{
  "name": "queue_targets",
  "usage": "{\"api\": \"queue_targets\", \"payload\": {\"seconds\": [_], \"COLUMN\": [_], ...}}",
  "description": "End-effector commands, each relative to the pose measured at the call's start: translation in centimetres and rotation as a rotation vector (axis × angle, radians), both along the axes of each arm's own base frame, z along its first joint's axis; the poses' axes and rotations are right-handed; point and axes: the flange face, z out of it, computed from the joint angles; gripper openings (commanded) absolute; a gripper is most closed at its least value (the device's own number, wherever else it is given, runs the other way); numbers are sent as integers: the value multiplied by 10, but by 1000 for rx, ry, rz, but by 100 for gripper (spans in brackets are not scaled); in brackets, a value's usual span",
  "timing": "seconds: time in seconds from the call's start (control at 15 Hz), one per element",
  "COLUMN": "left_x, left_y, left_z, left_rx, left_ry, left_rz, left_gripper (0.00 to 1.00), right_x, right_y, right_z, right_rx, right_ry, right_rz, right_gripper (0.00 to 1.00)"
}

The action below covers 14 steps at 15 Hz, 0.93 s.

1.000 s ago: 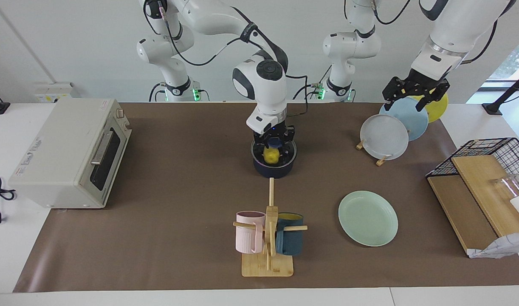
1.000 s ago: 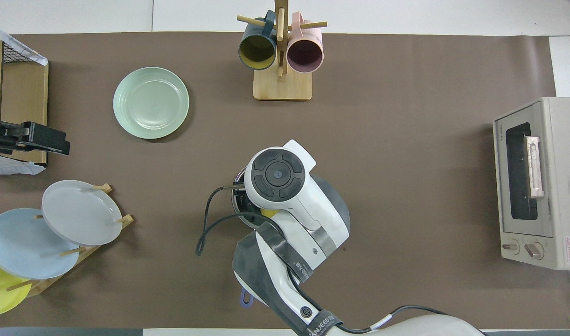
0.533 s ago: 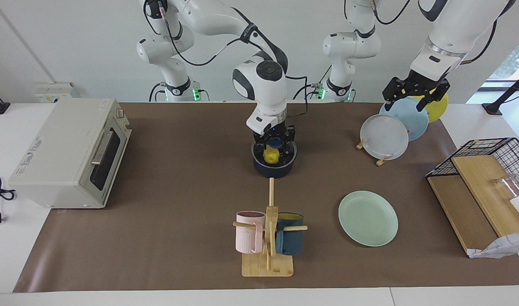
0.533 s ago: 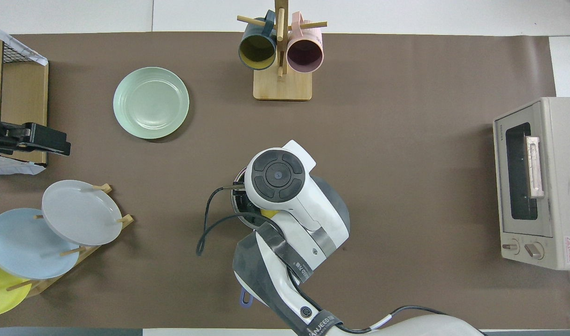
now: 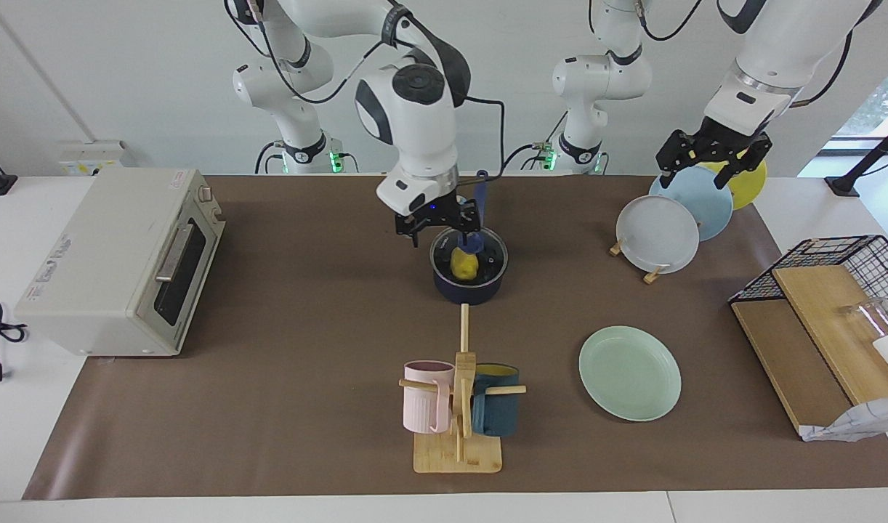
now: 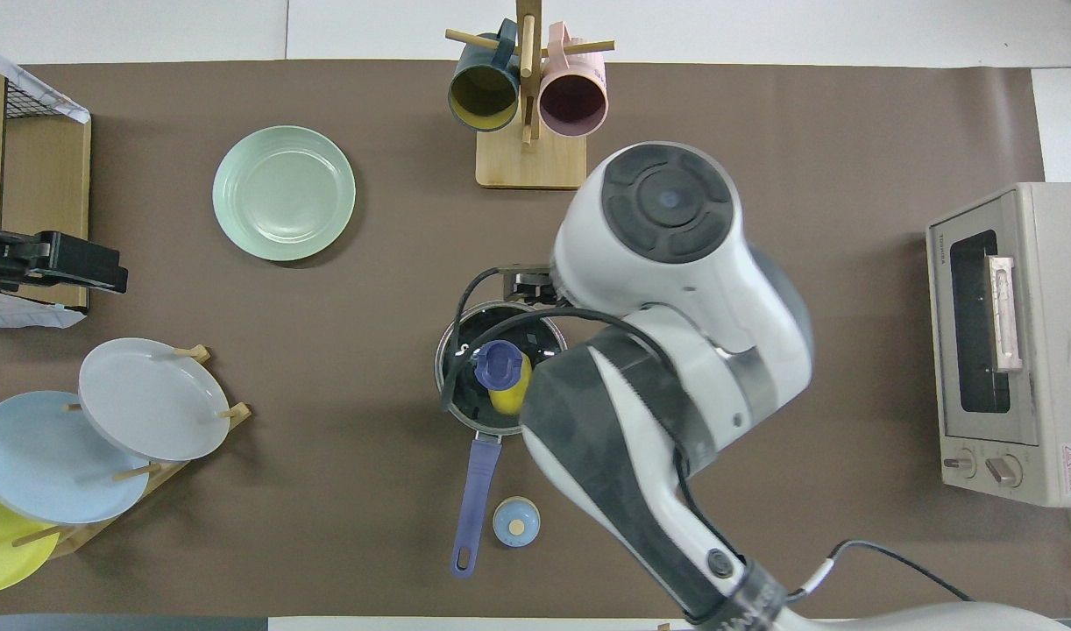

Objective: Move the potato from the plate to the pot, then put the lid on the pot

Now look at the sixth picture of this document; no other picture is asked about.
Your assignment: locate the glass lid blue knob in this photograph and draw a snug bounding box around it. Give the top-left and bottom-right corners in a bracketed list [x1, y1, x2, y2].
[436, 301, 570, 436]

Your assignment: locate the yellow potato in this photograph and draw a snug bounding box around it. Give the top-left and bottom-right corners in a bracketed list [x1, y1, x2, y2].
[487, 353, 534, 416]

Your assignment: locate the wooden plate rack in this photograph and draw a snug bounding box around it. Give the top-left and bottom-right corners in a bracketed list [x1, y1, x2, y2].
[10, 344, 252, 562]

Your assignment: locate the wooden mug tree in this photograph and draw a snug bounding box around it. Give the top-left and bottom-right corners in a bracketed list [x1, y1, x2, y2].
[444, 0, 615, 190]

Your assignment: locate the brown table mat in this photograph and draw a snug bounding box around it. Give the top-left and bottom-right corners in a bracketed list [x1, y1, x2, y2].
[0, 60, 1071, 619]

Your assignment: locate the black pot purple handle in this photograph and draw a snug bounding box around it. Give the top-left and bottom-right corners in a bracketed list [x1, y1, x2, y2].
[434, 301, 569, 579]

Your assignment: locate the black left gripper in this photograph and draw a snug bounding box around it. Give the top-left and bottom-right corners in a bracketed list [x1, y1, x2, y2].
[0, 231, 129, 303]

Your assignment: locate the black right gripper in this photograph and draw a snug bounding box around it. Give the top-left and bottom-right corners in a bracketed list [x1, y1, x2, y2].
[503, 266, 558, 308]

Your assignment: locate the light blue plate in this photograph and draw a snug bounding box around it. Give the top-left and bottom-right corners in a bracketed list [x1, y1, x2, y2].
[0, 391, 151, 525]

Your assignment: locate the dark teal mug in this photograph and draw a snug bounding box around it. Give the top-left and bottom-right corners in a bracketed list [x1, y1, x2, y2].
[448, 19, 522, 133]

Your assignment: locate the beige toaster oven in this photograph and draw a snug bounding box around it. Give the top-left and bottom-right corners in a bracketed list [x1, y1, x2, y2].
[926, 182, 1071, 509]

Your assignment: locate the wooden shelf with wire sides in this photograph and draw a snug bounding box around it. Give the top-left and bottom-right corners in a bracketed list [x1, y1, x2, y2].
[0, 66, 92, 312]

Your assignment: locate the white crumpled paper sheet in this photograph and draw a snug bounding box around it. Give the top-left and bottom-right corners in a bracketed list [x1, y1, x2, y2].
[0, 289, 87, 330]
[0, 42, 90, 124]

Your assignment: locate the pale green plate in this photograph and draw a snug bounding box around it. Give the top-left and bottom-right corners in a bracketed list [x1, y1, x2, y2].
[212, 125, 357, 262]

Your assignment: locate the pink ribbed mug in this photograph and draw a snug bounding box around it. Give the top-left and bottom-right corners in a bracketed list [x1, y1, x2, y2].
[538, 22, 609, 138]

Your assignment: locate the grey plate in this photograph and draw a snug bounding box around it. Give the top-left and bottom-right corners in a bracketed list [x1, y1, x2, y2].
[78, 338, 232, 463]

